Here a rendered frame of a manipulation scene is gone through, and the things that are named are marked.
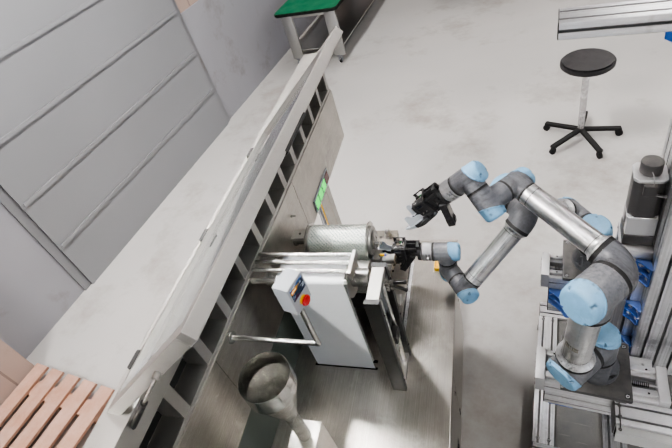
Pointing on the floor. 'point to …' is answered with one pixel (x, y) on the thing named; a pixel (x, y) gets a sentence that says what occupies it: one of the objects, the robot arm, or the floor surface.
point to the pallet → (44, 391)
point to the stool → (589, 62)
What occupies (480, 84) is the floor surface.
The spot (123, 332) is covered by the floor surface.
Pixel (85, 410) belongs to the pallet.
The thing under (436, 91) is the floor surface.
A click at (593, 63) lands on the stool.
